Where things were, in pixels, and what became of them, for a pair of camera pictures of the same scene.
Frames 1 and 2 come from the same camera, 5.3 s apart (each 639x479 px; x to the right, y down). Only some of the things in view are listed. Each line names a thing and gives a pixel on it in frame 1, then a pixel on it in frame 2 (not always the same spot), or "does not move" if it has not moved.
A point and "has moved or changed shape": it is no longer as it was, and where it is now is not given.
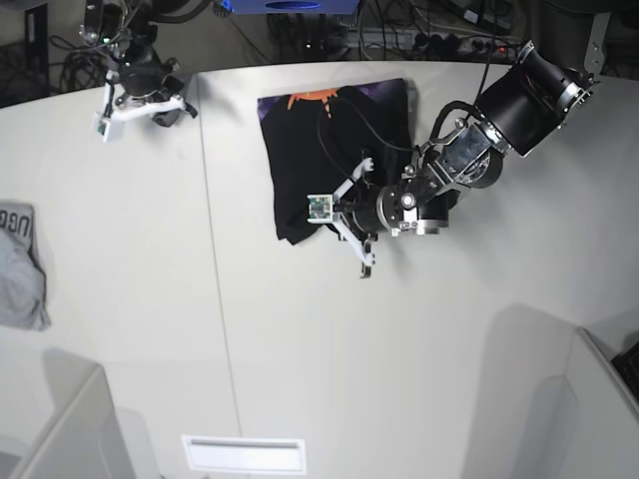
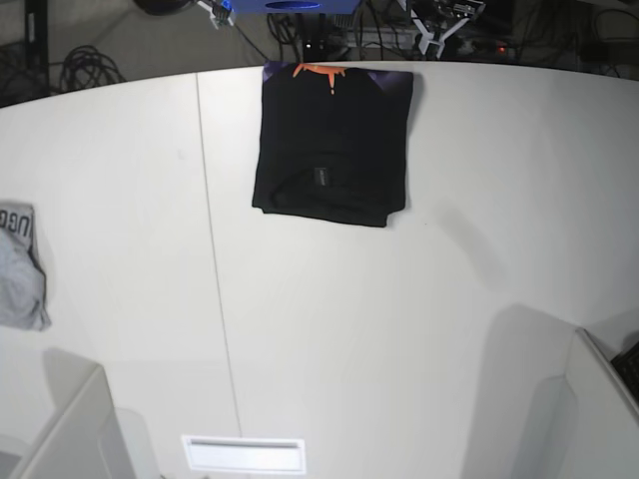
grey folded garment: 22,278 does not move
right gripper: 344,220 -> 438,19
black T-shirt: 315,143 has moved or changed shape
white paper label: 246,454 does not move
